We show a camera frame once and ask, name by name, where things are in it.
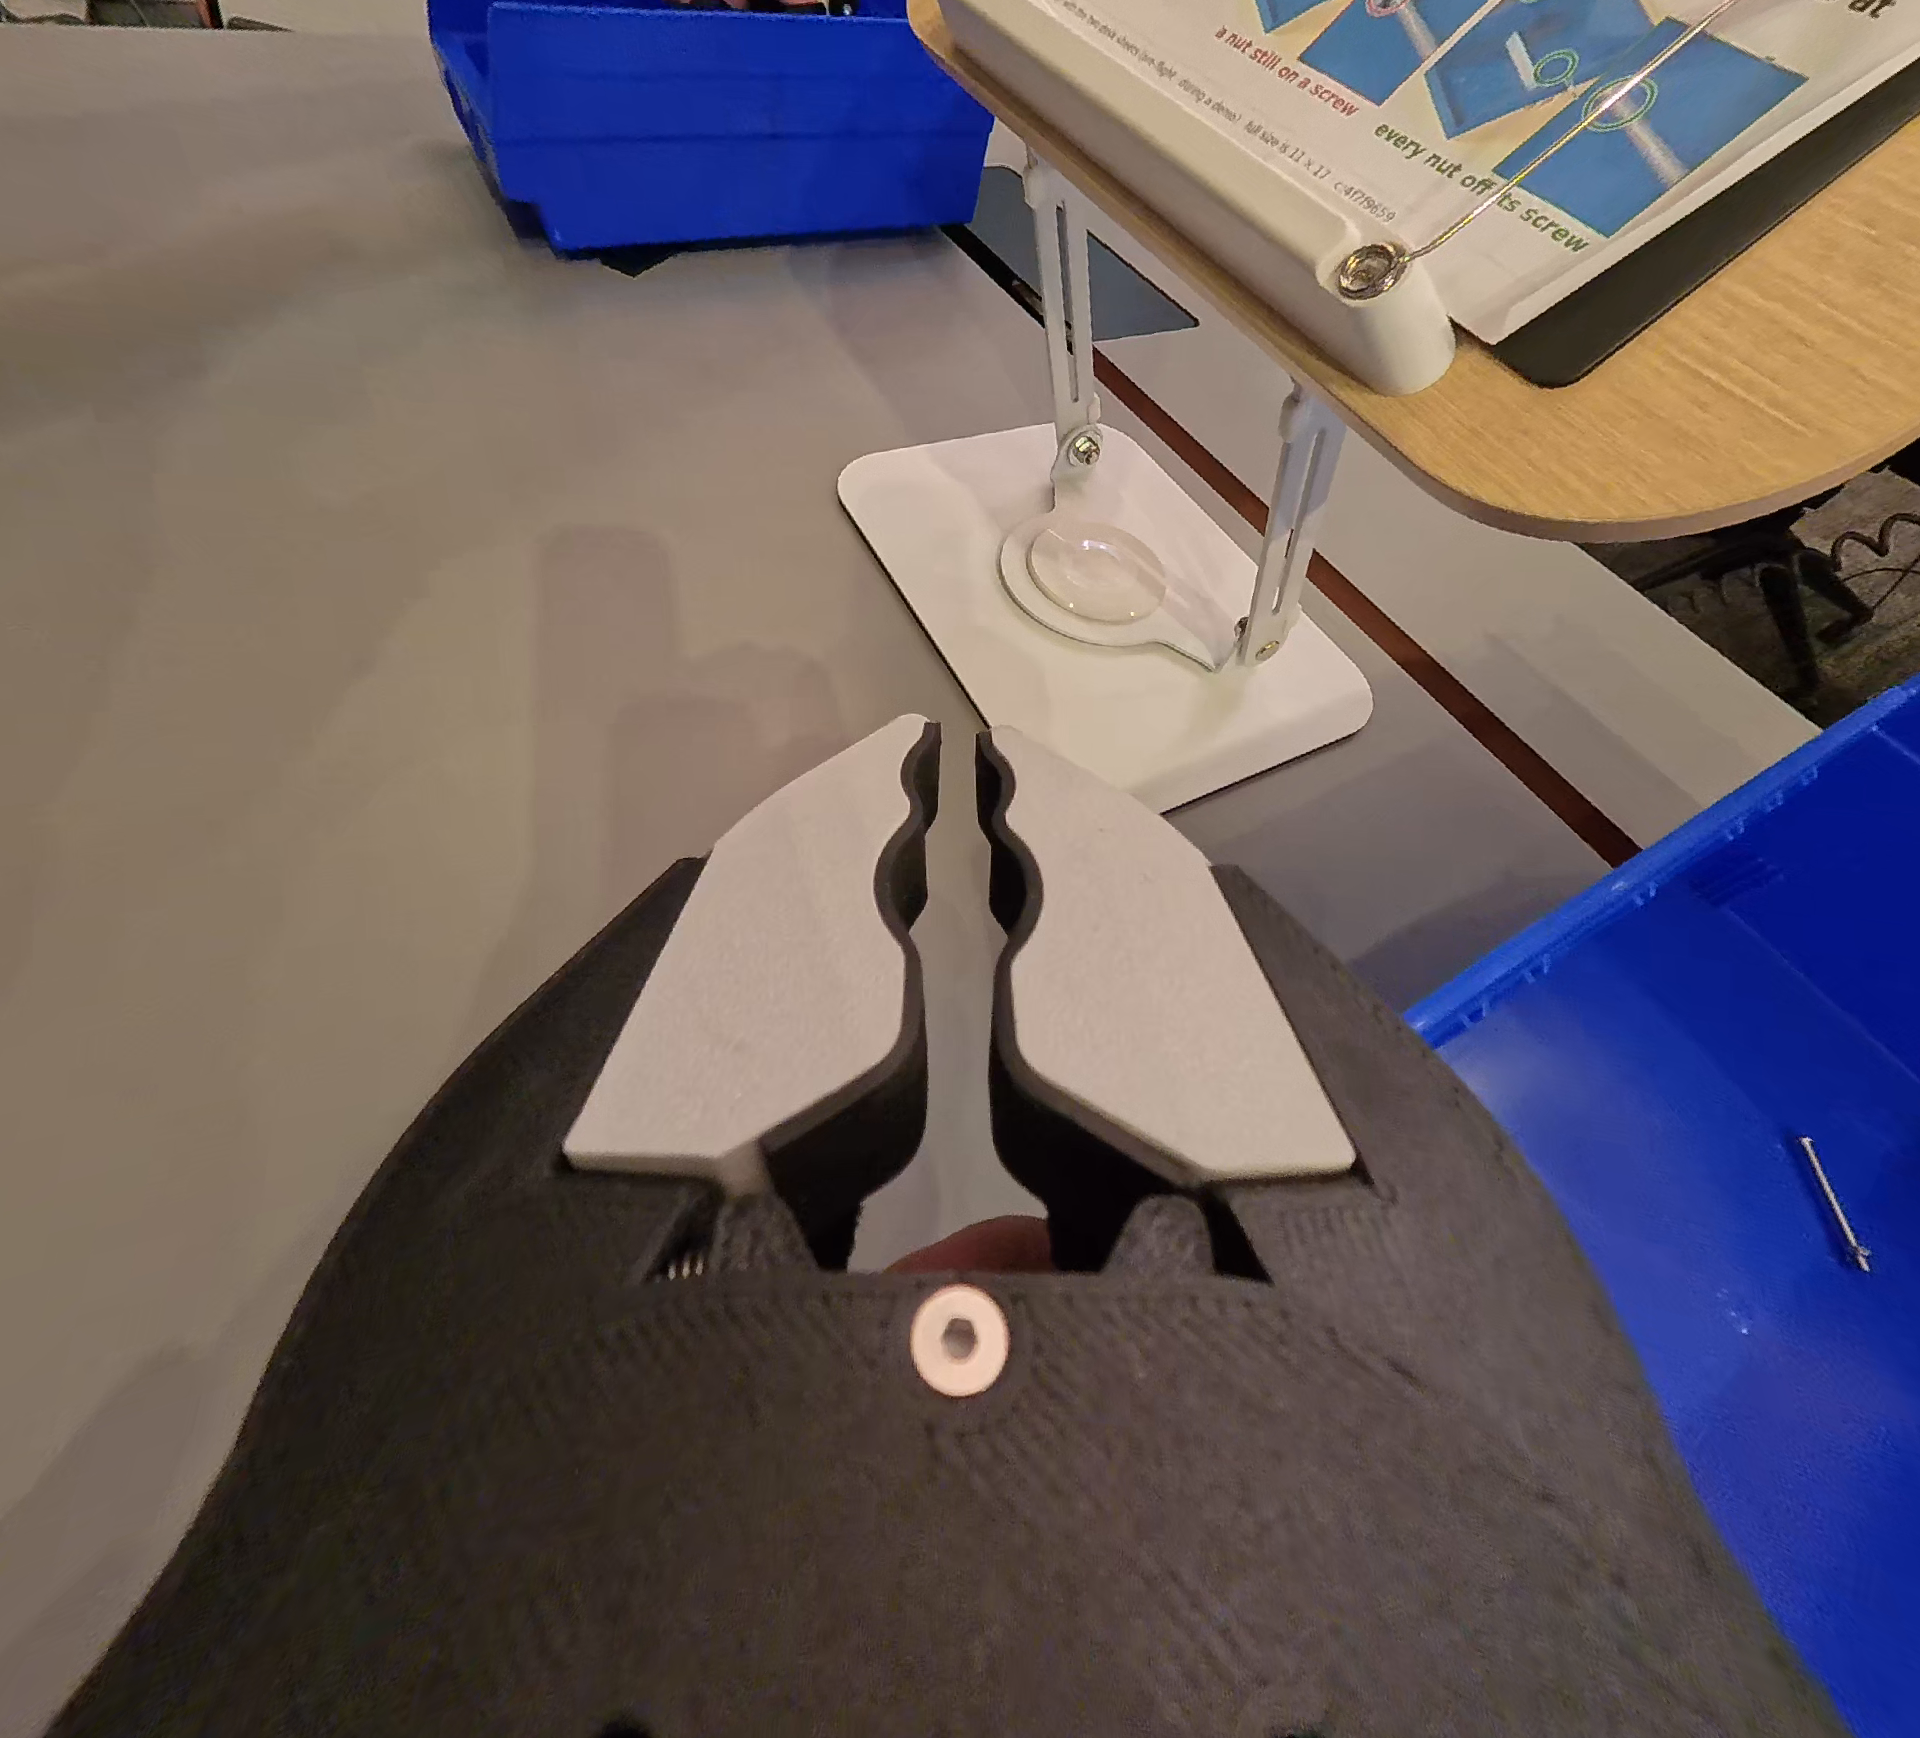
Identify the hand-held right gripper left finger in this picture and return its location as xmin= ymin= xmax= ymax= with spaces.
xmin=563 ymin=713 xmax=944 ymax=1270

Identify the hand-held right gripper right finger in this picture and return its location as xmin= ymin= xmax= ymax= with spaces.
xmin=974 ymin=725 xmax=1362 ymax=1275

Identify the blue plastic bin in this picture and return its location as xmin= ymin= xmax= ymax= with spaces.
xmin=420 ymin=0 xmax=994 ymax=258
xmin=1401 ymin=680 xmax=1920 ymax=1738

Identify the dark rectangular desk plate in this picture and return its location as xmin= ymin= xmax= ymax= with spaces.
xmin=974 ymin=159 xmax=1200 ymax=349

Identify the white stand ledge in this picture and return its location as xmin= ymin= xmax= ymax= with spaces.
xmin=930 ymin=0 xmax=1460 ymax=398

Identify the white stand support leg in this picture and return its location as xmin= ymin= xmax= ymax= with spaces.
xmin=1022 ymin=159 xmax=1114 ymax=482
xmin=1229 ymin=388 xmax=1350 ymax=674

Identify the black chair base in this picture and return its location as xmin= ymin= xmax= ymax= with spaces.
xmin=1587 ymin=520 xmax=1883 ymax=709

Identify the metal screw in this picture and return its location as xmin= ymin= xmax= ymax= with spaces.
xmin=1796 ymin=1133 xmax=1876 ymax=1275

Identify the black backing pad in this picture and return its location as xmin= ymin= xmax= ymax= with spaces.
xmin=1498 ymin=63 xmax=1920 ymax=392

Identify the wire page holder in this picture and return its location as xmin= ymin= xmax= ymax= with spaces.
xmin=1340 ymin=0 xmax=1909 ymax=303

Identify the black coiled cable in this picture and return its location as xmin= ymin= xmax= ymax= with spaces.
xmin=1820 ymin=510 xmax=1920 ymax=589

